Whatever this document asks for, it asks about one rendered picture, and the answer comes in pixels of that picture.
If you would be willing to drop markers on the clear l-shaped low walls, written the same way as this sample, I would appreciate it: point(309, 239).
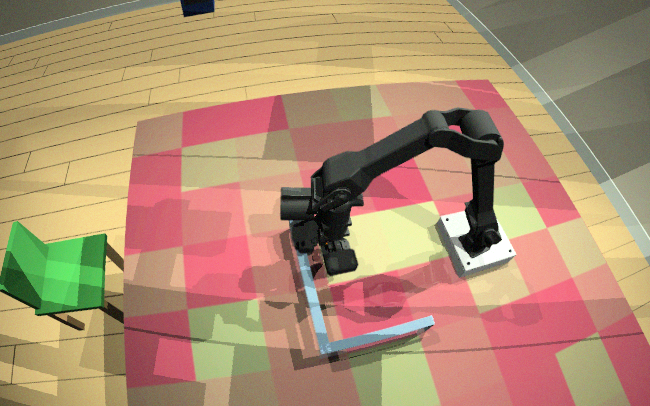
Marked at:
point(356, 347)

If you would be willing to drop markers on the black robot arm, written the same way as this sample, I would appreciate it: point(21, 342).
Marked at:
point(338, 185)

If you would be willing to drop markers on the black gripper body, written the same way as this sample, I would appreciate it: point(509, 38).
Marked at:
point(340, 259)

